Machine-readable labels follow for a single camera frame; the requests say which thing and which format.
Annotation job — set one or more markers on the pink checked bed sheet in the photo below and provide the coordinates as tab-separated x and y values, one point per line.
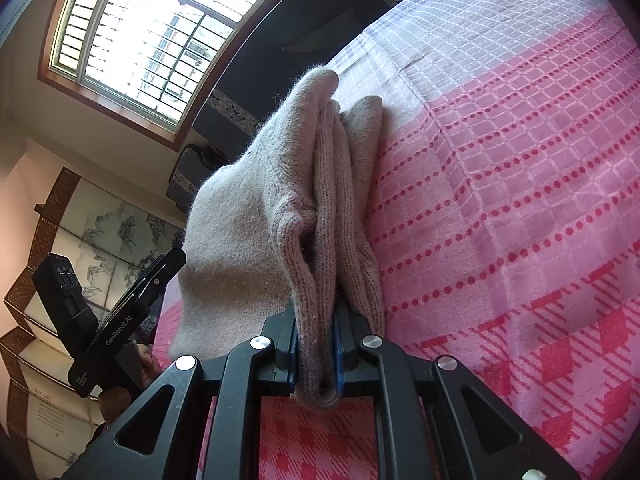
504	204

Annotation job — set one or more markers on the dark armchair with patterned stripe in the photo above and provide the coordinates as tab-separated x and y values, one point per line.
194	165

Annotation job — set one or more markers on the dark sofa with patterned stripes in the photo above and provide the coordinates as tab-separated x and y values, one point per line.
293	37

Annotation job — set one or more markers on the ink landscape folding screen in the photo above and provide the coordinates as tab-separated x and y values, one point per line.
95	278

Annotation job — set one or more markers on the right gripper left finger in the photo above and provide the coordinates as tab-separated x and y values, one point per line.
199	419

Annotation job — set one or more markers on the beige pink knit sweater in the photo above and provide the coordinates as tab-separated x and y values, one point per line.
283	226

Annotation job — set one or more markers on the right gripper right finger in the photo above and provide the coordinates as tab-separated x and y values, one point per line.
434	419

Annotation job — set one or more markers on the left hand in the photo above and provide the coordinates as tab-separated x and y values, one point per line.
114	401

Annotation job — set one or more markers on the barred window with wooden frame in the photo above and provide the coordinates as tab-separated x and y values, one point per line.
148	64

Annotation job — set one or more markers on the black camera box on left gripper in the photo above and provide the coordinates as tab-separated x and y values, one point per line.
61	295

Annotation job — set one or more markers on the dark cushion on sofa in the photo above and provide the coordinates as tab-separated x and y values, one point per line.
329	37

